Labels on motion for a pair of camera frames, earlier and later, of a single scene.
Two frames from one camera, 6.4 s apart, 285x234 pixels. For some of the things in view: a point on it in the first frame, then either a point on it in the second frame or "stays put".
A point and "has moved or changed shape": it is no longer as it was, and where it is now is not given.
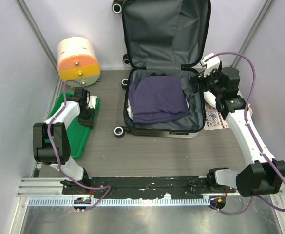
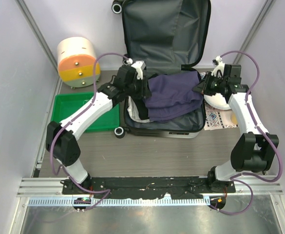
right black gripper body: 211,81 stays put
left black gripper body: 86,117 → 135,88
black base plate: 145,186 stays put
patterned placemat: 214,119 stays put
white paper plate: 210,98 stays put
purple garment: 158,99 has moved or changed shape
